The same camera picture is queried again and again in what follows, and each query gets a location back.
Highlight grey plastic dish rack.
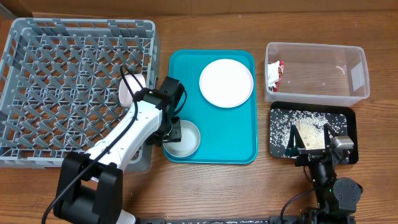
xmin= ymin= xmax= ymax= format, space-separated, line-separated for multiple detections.
xmin=1 ymin=18 xmax=160 ymax=169

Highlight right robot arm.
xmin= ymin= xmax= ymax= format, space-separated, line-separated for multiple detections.
xmin=279 ymin=123 xmax=363 ymax=224

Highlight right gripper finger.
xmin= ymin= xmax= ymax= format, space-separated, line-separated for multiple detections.
xmin=323 ymin=123 xmax=339 ymax=148
xmin=286 ymin=124 xmax=306 ymax=151

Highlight clear plastic bin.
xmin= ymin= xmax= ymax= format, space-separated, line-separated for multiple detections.
xmin=264 ymin=42 xmax=371 ymax=106

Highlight black waste tray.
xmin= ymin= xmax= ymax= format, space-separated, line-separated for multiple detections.
xmin=269 ymin=101 xmax=359 ymax=164

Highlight large white plate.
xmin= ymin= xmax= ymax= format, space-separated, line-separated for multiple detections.
xmin=199 ymin=58 xmax=254 ymax=108

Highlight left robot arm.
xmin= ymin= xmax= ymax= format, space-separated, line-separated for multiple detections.
xmin=42 ymin=77 xmax=186 ymax=224

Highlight spilled rice grains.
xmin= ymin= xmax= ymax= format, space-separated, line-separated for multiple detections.
xmin=269 ymin=108 xmax=348 ymax=158

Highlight red snack wrapper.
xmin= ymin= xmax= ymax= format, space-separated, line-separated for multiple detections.
xmin=267 ymin=60 xmax=284 ymax=92

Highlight teal serving tray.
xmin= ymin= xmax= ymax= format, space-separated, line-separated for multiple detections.
xmin=166 ymin=49 xmax=258 ymax=164

